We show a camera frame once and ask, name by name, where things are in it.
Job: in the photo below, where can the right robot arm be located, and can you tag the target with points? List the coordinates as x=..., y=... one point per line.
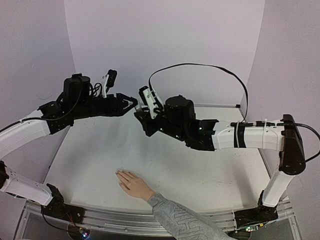
x=279, y=135

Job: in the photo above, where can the person's hand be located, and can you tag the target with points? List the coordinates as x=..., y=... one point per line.
x=134, y=186

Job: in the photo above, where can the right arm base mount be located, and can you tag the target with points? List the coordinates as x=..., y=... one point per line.
x=260, y=214

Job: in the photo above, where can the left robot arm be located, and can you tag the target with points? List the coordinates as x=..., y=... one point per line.
x=48, y=119

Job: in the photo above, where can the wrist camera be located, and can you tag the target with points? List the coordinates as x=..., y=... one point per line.
x=109, y=81
x=151, y=99

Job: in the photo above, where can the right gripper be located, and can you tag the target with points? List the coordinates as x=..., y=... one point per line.
x=147, y=122

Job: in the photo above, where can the aluminium front rail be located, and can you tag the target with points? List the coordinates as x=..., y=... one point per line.
x=145, y=224

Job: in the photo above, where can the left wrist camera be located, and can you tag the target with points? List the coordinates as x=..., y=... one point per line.
x=109, y=81

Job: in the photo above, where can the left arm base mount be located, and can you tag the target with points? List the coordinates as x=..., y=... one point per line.
x=58, y=209

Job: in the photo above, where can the grey sleeved forearm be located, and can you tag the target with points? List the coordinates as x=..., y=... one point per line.
x=183, y=223

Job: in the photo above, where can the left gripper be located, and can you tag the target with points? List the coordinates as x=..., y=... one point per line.
x=114, y=112

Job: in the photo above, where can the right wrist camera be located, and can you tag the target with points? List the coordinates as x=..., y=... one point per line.
x=151, y=99

